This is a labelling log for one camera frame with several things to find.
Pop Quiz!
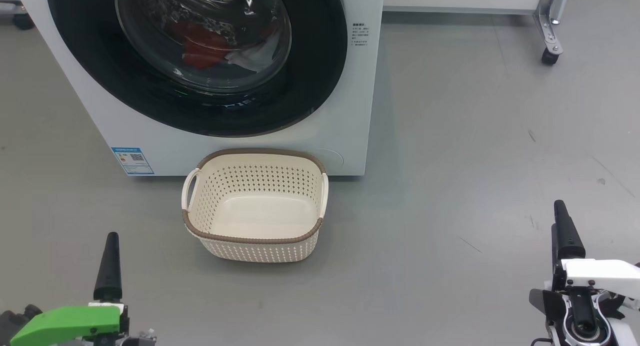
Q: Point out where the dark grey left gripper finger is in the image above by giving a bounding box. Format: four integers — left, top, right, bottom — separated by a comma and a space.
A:
93, 232, 123, 301

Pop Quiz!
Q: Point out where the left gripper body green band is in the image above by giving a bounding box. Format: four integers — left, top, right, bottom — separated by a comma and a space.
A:
10, 301, 157, 346

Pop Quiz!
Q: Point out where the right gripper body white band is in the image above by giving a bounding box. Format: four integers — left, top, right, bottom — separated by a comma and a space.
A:
530, 258, 640, 346

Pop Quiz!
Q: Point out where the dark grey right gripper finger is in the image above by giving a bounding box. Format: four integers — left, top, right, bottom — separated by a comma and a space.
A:
551, 200, 586, 289

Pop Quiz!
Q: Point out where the red and white jersey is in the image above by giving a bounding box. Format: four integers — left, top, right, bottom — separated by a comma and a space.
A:
167, 20, 281, 74

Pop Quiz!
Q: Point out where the cream perforated laundry basket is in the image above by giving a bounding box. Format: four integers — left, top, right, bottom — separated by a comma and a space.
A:
181, 148, 329, 263

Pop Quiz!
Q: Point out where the white front-load washing machine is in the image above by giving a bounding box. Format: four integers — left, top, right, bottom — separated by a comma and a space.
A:
15, 0, 386, 177

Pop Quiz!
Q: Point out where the blue energy label sticker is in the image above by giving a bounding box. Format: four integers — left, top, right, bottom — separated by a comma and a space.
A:
111, 147, 155, 176

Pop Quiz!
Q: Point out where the black caster wheel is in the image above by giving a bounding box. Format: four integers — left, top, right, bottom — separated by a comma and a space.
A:
0, 0, 36, 30

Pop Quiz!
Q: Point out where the small text instruction sticker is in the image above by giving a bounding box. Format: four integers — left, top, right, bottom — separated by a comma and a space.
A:
351, 22, 371, 47

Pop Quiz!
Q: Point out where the metal frame leg with caster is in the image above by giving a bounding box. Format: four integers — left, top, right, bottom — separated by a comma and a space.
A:
532, 0, 572, 66

